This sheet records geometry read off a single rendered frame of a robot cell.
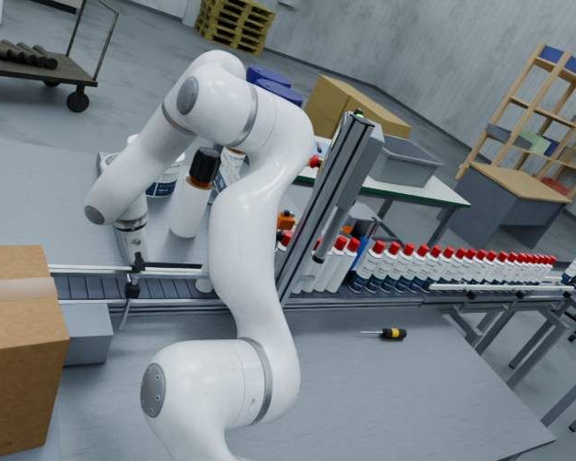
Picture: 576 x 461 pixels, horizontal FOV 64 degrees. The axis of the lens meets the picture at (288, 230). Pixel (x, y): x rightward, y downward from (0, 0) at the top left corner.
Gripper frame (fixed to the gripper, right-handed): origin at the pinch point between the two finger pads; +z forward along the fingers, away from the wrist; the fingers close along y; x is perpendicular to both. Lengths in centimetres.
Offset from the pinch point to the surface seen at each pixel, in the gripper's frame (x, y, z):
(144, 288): -0.7, -0.4, 6.9
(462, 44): -876, 761, 209
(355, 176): -49, -17, -28
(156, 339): -0.3, -13.9, 12.2
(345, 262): -63, -2, 16
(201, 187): -24.1, 24.6, -4.6
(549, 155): -695, 330, 253
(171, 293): -7.1, -2.1, 9.3
